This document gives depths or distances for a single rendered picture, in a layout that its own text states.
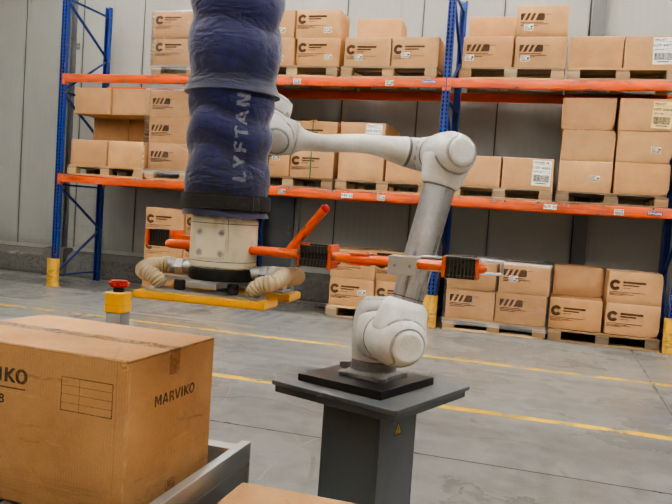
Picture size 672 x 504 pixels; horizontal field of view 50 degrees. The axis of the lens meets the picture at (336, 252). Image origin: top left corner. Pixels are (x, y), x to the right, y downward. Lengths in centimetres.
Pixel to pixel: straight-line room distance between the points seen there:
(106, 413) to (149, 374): 13
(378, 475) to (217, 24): 148
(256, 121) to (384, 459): 122
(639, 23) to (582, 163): 239
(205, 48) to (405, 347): 103
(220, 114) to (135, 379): 66
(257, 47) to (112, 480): 108
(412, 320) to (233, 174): 79
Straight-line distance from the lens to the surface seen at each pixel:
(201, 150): 179
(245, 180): 177
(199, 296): 175
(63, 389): 190
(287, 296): 186
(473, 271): 169
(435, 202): 228
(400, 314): 223
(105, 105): 1075
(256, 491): 211
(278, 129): 213
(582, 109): 891
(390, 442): 249
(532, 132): 1019
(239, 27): 180
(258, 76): 180
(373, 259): 172
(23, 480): 204
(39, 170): 1300
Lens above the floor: 133
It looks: 3 degrees down
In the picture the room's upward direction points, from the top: 4 degrees clockwise
